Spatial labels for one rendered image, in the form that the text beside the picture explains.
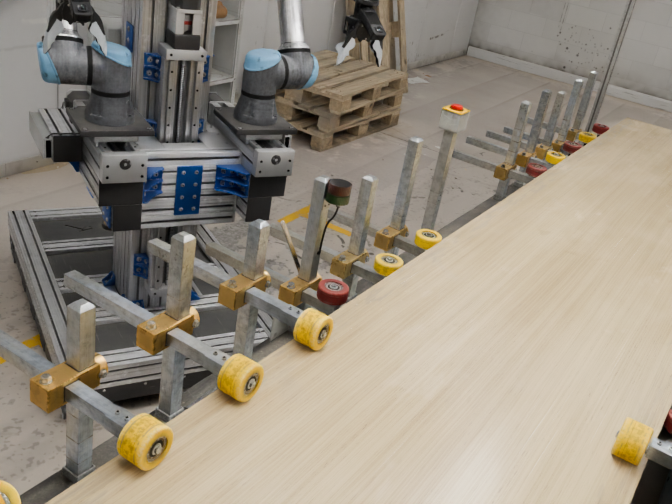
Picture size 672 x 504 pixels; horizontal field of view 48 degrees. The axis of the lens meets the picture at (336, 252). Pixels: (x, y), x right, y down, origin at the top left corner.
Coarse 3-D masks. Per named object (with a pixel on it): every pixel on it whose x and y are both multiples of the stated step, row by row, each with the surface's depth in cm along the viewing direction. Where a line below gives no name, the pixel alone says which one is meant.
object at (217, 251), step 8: (208, 248) 210; (216, 248) 209; (224, 248) 210; (216, 256) 209; (224, 256) 207; (232, 256) 206; (240, 256) 207; (232, 264) 207; (240, 264) 205; (272, 272) 202; (272, 280) 200; (280, 280) 199; (288, 280) 200; (304, 296) 196; (312, 296) 194; (312, 304) 195; (320, 304) 193; (328, 312) 193
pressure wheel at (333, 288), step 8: (328, 280) 194; (336, 280) 194; (320, 288) 190; (328, 288) 190; (336, 288) 191; (344, 288) 191; (320, 296) 190; (328, 296) 188; (336, 296) 188; (344, 296) 190; (328, 304) 189; (336, 304) 189
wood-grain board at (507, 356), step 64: (640, 128) 398; (576, 192) 289; (640, 192) 302; (448, 256) 220; (512, 256) 227; (576, 256) 235; (640, 256) 243; (384, 320) 182; (448, 320) 187; (512, 320) 192; (576, 320) 198; (640, 320) 204; (320, 384) 155; (384, 384) 159; (448, 384) 163; (512, 384) 167; (576, 384) 171; (640, 384) 175; (192, 448) 133; (256, 448) 135; (320, 448) 138; (384, 448) 141; (448, 448) 144; (512, 448) 147; (576, 448) 150
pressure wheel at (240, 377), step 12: (228, 360) 144; (240, 360) 144; (252, 360) 146; (228, 372) 143; (240, 372) 142; (252, 372) 143; (228, 384) 143; (240, 384) 142; (252, 384) 144; (240, 396) 143; (252, 396) 147
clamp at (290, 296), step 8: (296, 280) 198; (304, 280) 199; (312, 280) 200; (320, 280) 203; (280, 288) 195; (288, 288) 194; (296, 288) 194; (304, 288) 196; (312, 288) 200; (280, 296) 196; (288, 296) 194; (296, 296) 194; (296, 304) 196
